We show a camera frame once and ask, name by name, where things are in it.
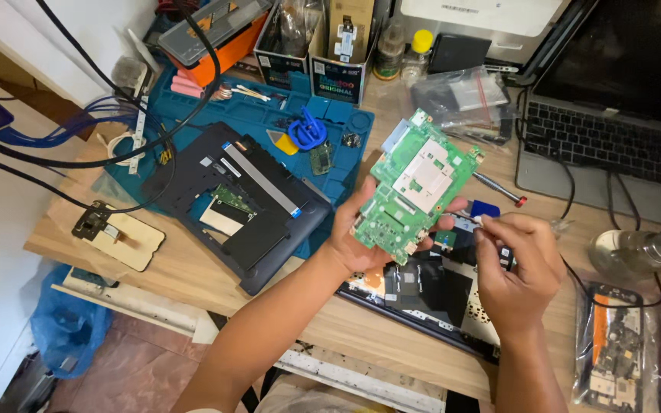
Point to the person's right hand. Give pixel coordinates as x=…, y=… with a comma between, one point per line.
x=517, y=275

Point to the person's left hand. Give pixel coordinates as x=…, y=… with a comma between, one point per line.
x=359, y=232

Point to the person's right fingers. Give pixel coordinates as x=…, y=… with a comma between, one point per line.
x=500, y=241

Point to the small white part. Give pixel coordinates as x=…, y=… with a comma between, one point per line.
x=478, y=219

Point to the green laptop motherboard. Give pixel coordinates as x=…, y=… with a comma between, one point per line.
x=419, y=186

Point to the blue plastic pry tool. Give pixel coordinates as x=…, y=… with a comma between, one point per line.
x=485, y=209

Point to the red-tipped precision screwdriver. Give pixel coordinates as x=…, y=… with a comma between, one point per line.
x=500, y=189

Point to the open laptop chassis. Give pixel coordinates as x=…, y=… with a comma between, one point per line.
x=428, y=292

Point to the clear glass liquid dispenser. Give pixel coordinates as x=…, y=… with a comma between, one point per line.
x=634, y=252

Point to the clear plastic bag with parts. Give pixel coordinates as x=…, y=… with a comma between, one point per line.
x=462, y=103

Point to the bagged phone with orange parts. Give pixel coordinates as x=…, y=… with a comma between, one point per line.
x=614, y=347

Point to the silver laptop with black keyboard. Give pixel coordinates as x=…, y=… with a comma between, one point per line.
x=611, y=109

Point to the black wallet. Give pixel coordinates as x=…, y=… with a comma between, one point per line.
x=458, y=53

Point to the small green circuit board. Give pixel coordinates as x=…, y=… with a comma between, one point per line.
x=322, y=158

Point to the clear bottle with yellow cap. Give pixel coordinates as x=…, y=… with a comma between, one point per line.
x=416, y=56

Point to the white printer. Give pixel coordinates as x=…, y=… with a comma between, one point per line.
x=479, y=23

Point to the brown glass bottle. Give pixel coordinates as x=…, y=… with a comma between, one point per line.
x=388, y=51

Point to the blue suction cup tool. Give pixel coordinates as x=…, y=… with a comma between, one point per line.
x=307, y=131

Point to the yellow triangular pry pick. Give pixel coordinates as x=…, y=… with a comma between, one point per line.
x=282, y=142

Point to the black and brown parts box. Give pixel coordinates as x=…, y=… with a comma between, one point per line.
x=345, y=54

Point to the blue silicone repair mat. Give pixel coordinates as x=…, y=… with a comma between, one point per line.
x=261, y=132

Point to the black laptop bottom cover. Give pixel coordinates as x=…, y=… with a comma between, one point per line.
x=238, y=201

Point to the black printed cardboard box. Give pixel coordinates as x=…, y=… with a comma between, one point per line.
x=282, y=46

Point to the orange and grey tool case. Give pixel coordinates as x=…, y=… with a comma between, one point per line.
x=216, y=34

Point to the white power strip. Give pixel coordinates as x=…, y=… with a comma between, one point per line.
x=140, y=120

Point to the wooden phone-shaped jig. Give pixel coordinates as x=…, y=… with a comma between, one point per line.
x=118, y=235

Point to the blue plastic bag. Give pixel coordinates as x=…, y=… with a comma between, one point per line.
x=69, y=324

